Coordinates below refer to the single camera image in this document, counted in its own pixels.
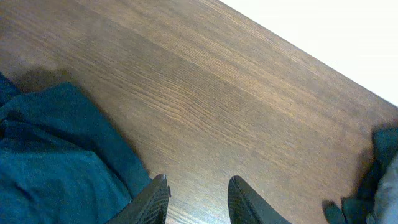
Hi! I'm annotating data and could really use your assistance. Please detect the light grey checked shorts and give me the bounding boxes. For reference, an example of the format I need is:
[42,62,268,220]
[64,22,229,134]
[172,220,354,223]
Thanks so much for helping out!
[366,156,398,224]

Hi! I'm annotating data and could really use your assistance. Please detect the black garment under pile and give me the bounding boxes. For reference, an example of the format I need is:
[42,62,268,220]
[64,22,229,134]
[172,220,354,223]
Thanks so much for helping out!
[324,126,397,223]

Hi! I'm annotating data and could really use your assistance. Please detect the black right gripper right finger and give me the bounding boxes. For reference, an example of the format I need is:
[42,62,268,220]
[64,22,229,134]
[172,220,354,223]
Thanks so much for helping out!
[228,175,290,224]

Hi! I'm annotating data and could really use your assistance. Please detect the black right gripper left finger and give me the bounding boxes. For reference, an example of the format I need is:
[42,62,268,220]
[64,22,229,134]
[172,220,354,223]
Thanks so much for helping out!
[106,174,171,224]

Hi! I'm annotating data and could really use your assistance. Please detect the dark navy blue shorts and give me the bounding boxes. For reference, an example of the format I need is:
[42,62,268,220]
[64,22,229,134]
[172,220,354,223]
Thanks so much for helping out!
[1,77,150,223]

